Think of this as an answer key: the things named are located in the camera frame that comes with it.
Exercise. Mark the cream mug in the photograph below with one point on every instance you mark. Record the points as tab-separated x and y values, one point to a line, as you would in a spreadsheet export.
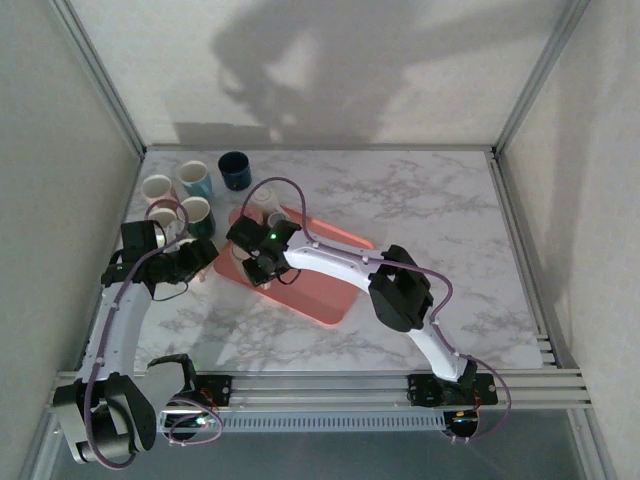
236	255

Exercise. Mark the yellow-green mug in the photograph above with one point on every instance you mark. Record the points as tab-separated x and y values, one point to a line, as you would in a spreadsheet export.
161	216

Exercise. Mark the dark green mug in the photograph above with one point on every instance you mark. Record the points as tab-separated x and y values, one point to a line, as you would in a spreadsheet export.
200	225

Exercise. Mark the pink faceted mug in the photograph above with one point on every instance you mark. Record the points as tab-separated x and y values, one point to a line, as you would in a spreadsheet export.
156	187

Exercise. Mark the dark blue mug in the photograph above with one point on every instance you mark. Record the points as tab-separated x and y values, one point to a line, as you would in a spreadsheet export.
234	167

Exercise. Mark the light blue mug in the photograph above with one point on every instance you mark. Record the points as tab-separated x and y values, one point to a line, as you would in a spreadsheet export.
192	172

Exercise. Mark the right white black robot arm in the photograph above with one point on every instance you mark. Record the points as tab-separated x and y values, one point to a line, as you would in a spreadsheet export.
325	257

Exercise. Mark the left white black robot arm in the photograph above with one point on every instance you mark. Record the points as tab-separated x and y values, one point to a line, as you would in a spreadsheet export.
120	325

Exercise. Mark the small white mug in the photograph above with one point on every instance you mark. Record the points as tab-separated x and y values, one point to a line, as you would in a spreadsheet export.
265	200

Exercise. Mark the pink plastic tray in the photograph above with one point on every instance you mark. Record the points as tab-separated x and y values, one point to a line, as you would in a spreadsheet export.
320	300

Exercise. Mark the aluminium table edge rail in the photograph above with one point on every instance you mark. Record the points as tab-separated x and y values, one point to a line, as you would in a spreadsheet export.
225	147

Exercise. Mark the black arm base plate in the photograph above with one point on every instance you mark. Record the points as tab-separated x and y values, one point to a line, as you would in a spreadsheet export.
222	387
422	387

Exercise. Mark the aluminium frame post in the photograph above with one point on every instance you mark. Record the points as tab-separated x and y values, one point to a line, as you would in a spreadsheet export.
540	75
102	80

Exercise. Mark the aluminium mounting rail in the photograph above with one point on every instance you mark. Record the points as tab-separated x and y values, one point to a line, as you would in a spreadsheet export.
320	392

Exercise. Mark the aluminium side rail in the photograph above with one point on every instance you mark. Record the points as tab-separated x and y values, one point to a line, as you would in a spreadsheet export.
518	250

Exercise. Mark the aluminium frame leg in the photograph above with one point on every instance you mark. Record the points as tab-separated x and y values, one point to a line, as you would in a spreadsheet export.
592	445

